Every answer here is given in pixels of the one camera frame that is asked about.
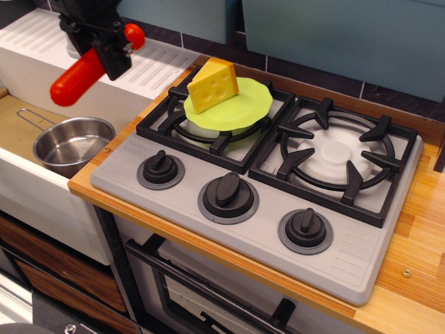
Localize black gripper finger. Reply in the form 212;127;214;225
67;29;92;56
92;36;133;81

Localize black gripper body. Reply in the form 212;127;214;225
52;0;126;41

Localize red toy sausage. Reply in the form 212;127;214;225
49;24;145;107

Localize small steel pot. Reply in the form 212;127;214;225
17;109;115;179

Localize yellow cheese wedge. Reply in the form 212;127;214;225
187;58;239;114

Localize light green plate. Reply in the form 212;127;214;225
184;77;273;131

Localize white sink unit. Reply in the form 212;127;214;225
0;7;202;267

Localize grey toy faucet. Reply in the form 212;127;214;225
66;40;81;59

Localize black left stove knob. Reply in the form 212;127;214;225
136;150;185;191

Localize black stove knob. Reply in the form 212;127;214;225
136;150;185;191
277;208;334;255
197;172;259;225

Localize black middle stove knob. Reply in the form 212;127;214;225
197;172;259;225

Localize wooden drawer fronts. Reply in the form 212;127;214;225
1;212;137;333

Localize black right stove knob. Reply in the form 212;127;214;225
277;208;334;255

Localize black right burner grate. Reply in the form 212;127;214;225
249;97;423;228

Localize grey toy stove top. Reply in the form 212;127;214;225
90;127;415;305

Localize oven door with black handle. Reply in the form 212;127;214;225
115;217;358;333

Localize teal right wall cabinet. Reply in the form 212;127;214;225
243;1;444;102

